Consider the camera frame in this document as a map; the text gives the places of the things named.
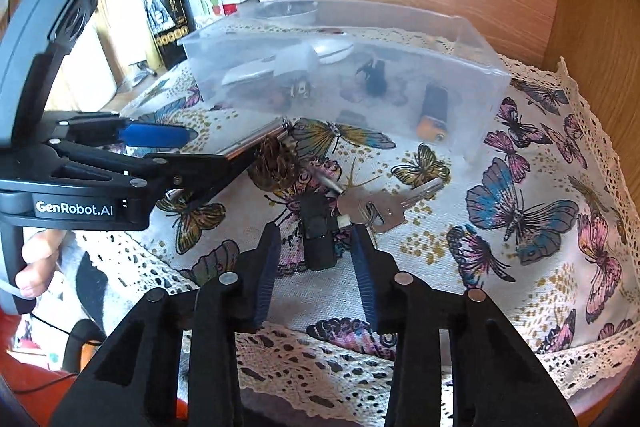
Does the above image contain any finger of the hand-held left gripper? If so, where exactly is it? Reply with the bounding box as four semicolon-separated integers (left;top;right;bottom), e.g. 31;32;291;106
47;141;263;222
47;111;199;148

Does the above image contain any person's left hand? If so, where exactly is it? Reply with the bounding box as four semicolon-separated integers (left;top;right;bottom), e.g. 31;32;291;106
14;229;72;300

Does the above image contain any butterfly print lace tablecloth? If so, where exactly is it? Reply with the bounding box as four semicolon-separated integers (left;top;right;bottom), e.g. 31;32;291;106
17;24;637;414

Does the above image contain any black and white patterned cloth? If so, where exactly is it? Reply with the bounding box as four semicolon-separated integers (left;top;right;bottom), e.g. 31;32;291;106
55;232;201;339

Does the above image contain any black binder clip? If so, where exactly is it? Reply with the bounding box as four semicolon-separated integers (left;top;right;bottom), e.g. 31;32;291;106
355;58;389;98

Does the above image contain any white container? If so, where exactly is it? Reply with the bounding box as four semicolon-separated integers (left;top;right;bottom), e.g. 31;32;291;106
50;23;121;112

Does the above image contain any black cable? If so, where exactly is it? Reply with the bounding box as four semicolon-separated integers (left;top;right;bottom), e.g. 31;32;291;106
10;314;103;395

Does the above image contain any black car key fob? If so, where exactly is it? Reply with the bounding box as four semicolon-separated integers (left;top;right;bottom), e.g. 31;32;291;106
299;194;337;272

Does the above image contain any clear plastic storage box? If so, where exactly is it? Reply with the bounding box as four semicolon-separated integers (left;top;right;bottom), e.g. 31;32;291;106
178;0;513;164

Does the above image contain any frosted white plastic piece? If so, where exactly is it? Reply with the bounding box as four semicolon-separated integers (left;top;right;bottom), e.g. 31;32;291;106
222;46;319;86

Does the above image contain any white round lid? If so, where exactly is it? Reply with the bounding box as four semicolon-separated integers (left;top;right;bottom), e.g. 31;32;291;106
312;34;354;66

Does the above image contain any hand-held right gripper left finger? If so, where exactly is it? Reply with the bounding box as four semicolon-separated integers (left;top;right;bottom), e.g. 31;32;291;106
50;223;283;427

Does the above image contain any silver metal cylinder pendant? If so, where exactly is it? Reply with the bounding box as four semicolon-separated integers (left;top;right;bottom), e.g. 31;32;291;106
304;161;347;196

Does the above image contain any silver key with square head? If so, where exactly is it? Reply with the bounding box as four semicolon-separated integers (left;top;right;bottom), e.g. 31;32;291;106
371;179;446;235

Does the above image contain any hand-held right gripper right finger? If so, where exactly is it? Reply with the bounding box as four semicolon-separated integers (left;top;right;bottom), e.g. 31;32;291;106
350;224;581;427

